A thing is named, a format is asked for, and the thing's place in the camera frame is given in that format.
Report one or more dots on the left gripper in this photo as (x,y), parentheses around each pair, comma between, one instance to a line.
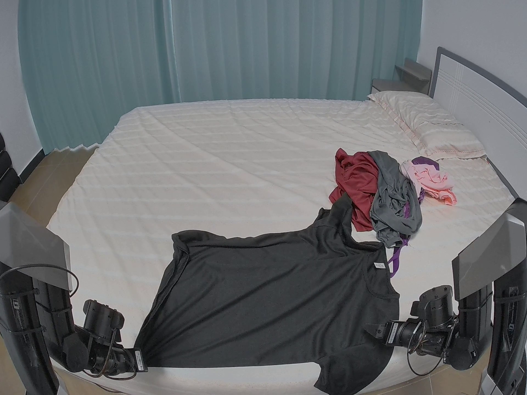
(134,362)

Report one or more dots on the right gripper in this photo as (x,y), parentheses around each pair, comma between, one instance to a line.
(395,333)

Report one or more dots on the black T-shirt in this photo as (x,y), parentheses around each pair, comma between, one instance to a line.
(267,303)

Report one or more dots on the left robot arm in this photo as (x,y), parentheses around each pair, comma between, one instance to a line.
(37,303)

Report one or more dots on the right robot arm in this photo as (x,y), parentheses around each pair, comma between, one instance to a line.
(494,270)

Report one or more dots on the bed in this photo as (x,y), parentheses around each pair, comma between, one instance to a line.
(230,167)

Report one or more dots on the grey garment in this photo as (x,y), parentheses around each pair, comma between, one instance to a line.
(393,204)

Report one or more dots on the dark red garment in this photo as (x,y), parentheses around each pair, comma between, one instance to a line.
(358,191)

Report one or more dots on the pink garment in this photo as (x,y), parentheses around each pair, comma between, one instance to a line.
(432,181)

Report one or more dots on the purple garment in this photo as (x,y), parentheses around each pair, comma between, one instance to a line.
(426,162)

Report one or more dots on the cream pillow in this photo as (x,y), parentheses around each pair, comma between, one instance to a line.
(432,126)

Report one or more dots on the black chest of drawers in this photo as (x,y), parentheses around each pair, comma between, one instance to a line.
(8,167)

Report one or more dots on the grey bedside table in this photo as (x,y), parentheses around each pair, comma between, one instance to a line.
(403,80)

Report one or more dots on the blue-green curtain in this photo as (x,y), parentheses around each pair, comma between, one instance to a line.
(99,56)
(296,35)

